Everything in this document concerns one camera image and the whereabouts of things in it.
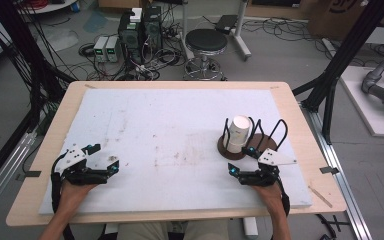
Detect left hand-held gripper black cable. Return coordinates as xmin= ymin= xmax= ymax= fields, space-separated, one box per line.
xmin=50 ymin=153 xmax=76 ymax=240

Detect thin wooden stick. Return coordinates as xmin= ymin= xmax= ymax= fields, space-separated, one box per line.
xmin=307 ymin=185 xmax=334 ymax=209

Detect person's right hand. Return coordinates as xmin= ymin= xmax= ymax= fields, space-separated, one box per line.
xmin=251 ymin=182 xmax=286 ymax=215

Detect white foam mat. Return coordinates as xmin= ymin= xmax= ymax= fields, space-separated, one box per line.
xmin=38 ymin=88 xmax=313 ymax=215

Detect hand-held gripper black cable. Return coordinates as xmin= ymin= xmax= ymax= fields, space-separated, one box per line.
xmin=50 ymin=153 xmax=76 ymax=240
xmin=277 ymin=178 xmax=292 ymax=218

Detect loose black floor cables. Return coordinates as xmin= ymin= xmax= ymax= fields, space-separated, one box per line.
xmin=242 ymin=16 xmax=325 ymax=43

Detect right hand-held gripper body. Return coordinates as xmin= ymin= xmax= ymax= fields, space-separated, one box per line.
xmin=238 ymin=148 xmax=298 ymax=187

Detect aluminium rail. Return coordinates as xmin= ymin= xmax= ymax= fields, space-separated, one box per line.
xmin=300 ymin=102 xmax=374 ymax=240
xmin=0 ymin=131 xmax=38 ymax=222

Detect white printed paper cup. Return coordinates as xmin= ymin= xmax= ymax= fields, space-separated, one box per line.
xmin=224 ymin=139 xmax=248 ymax=155
xmin=226 ymin=115 xmax=252 ymax=145

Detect brown cup holder wire loops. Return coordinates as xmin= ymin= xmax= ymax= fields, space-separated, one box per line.
xmin=217 ymin=116 xmax=289 ymax=161

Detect white metal stand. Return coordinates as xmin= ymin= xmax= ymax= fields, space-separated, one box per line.
xmin=179 ymin=0 xmax=253 ymax=63

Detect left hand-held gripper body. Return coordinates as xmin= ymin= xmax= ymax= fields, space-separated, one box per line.
xmin=54 ymin=144 xmax=110 ymax=187

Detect black computer tower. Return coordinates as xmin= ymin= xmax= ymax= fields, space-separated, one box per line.
xmin=142 ymin=5 xmax=164 ymax=52
xmin=117 ymin=11 xmax=145 ymax=65

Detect white table leg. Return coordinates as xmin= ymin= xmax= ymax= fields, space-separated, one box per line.
xmin=242 ymin=216 xmax=260 ymax=240

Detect black round stool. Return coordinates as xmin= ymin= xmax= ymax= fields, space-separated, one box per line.
xmin=183 ymin=28 xmax=230 ymax=81

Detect right hand-held gripper black cable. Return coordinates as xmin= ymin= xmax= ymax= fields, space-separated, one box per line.
xmin=277 ymin=178 xmax=292 ymax=218

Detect black metal frame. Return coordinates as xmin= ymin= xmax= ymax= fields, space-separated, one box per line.
xmin=0 ymin=0 xmax=77 ymax=198
xmin=292 ymin=0 xmax=384 ymax=145

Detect cardboard box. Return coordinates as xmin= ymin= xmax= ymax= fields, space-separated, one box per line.
xmin=307 ymin=0 xmax=384 ymax=42

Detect black tape piece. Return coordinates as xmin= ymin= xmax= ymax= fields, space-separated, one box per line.
xmin=319 ymin=165 xmax=341 ymax=175
xmin=15 ymin=170 xmax=42 ymax=182

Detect person's legs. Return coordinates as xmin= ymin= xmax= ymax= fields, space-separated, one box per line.
xmin=116 ymin=219 xmax=230 ymax=240

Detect round white table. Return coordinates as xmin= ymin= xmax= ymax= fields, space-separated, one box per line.
xmin=15 ymin=0 xmax=78 ymax=15

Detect small white box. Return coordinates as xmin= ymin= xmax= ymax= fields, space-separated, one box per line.
xmin=129 ymin=7 xmax=144 ymax=24

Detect black flat box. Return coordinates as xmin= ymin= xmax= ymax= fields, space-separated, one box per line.
xmin=214 ymin=14 xmax=240 ymax=35

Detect person's left hand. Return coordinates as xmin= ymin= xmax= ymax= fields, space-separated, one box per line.
xmin=57 ymin=180 xmax=98 ymax=215

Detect grey bench power supply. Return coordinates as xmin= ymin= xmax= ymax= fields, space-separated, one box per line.
xmin=105 ymin=35 xmax=121 ymax=64
xmin=93 ymin=35 xmax=110 ymax=64

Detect tangle of floor cables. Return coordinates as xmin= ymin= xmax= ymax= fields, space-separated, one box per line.
xmin=77 ymin=39 xmax=188 ymax=82

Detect white platform board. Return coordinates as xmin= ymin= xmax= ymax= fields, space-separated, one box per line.
xmin=339 ymin=65 xmax=384 ymax=139

